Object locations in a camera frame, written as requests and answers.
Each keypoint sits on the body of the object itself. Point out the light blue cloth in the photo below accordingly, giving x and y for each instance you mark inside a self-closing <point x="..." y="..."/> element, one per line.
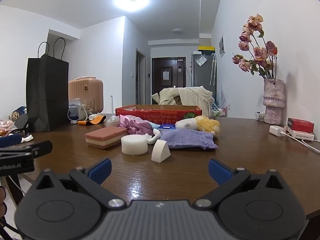
<point x="153" y="125"/>

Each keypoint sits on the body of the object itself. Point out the mauve satin cloth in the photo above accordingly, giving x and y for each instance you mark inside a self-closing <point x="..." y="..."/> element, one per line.
<point x="135" y="127"/>

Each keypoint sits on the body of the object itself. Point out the yellow white plush toy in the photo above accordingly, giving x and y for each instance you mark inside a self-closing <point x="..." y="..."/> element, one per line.
<point x="205" y="125"/>

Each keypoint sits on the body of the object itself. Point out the round ceiling light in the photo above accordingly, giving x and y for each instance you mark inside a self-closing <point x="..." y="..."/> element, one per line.
<point x="131" y="0"/>

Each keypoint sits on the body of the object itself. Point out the red flat box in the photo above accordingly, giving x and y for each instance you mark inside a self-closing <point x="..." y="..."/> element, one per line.
<point x="300" y="125"/>

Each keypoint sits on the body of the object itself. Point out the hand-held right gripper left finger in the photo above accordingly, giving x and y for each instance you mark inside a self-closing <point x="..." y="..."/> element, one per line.
<point x="101" y="171"/>

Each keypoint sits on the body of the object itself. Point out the small hallway ceiling lamp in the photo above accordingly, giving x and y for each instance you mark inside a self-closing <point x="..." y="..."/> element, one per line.
<point x="178" y="30"/>

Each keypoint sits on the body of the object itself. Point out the grey refrigerator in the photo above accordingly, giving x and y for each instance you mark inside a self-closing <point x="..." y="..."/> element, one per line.
<point x="201" y="77"/>

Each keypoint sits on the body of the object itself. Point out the blue white packet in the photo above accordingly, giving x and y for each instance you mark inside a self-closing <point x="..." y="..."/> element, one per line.
<point x="75" y="112"/>

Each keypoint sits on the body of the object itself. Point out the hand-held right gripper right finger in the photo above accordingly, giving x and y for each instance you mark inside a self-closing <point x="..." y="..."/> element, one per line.
<point x="218" y="171"/>

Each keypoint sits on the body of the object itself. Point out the white folded umbrella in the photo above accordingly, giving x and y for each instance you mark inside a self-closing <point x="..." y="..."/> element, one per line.
<point x="213" y="70"/>

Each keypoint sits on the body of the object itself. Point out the dark brown entrance door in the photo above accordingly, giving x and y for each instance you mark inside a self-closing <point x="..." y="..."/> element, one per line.
<point x="168" y="75"/>

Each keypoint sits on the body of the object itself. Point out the white wedge sponge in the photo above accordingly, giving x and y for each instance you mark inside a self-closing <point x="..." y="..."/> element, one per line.
<point x="160" y="152"/>

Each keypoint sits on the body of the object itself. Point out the grey side door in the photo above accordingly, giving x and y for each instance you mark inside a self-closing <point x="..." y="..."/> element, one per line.
<point x="140" y="77"/>

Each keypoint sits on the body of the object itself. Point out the white flat carton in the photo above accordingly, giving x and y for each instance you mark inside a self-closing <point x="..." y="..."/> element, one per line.
<point x="302" y="135"/>

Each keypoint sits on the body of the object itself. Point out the small white medicine box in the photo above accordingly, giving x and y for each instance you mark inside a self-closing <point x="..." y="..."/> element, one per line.
<point x="260" y="115"/>

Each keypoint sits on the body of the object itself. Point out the paper sheet on refrigerator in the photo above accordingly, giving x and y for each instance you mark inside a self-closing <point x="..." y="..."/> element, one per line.
<point x="201" y="60"/>

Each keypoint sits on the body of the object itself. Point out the orange snack bag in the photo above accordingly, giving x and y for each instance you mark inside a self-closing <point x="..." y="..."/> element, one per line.
<point x="7" y="128"/>

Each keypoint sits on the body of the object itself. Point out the beige jacket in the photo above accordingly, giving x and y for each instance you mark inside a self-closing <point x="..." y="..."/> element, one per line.
<point x="192" y="96"/>

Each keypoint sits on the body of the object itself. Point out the layered pink brown sponge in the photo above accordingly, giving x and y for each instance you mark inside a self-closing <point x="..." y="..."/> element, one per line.
<point x="106" y="136"/>

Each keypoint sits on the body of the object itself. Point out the pink suitcase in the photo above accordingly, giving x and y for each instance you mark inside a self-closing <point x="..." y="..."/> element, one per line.
<point x="86" y="90"/>

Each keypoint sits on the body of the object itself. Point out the gold patterned ball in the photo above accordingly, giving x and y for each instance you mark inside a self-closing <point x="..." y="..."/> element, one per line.
<point x="17" y="115"/>

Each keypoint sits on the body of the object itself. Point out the small blue packet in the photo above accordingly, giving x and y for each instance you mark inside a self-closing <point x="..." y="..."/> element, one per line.
<point x="167" y="127"/>

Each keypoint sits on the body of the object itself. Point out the purple knit pouch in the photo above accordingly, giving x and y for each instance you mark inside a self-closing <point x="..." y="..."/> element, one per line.
<point x="186" y="138"/>

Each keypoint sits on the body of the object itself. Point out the person's left hand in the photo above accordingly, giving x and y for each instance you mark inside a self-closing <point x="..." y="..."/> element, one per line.
<point x="2" y="210"/>

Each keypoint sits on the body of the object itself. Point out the yellow box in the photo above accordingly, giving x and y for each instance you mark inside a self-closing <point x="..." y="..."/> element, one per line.
<point x="206" y="48"/>

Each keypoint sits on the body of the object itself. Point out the dried pink roses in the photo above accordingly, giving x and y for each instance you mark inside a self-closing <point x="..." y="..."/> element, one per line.
<point x="260" y="53"/>

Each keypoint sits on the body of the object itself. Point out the small bottle rack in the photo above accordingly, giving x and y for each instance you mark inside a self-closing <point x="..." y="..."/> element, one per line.
<point x="219" y="112"/>

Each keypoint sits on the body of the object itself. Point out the orange elastic band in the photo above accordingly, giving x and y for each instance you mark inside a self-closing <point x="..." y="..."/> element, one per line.
<point x="96" y="120"/>

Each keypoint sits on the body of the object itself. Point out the white cloth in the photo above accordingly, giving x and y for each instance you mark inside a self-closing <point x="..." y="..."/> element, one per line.
<point x="153" y="136"/>

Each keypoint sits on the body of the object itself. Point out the pink textured vase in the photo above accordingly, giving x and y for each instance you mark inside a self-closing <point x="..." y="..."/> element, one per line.
<point x="273" y="100"/>

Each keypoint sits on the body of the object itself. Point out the black paper bag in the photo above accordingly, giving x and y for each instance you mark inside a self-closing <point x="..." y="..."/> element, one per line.
<point x="47" y="92"/>

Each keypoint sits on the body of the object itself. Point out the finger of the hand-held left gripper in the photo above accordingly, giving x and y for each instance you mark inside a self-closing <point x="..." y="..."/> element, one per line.
<point x="10" y="140"/>
<point x="41" y="148"/>

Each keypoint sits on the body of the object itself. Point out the clear plastic bag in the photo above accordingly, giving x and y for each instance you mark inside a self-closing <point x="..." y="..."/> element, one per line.
<point x="112" y="121"/>

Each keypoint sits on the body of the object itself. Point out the small white bottle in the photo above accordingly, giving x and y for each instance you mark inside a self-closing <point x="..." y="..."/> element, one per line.
<point x="94" y="116"/>

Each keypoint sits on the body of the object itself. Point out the white power adapter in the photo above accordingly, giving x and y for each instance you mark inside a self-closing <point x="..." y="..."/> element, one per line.
<point x="276" y="131"/>

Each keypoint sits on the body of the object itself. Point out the red cardboard box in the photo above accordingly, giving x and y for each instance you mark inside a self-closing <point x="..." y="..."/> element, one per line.
<point x="160" y="116"/>

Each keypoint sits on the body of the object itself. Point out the crumpled white tissue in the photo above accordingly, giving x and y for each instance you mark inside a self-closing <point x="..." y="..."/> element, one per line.
<point x="27" y="138"/>

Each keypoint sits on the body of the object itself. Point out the glass jar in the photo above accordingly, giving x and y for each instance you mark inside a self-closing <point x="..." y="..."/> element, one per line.
<point x="89" y="105"/>

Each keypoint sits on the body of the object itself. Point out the white round sponge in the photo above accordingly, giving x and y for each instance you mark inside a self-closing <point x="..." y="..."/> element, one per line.
<point x="134" y="145"/>

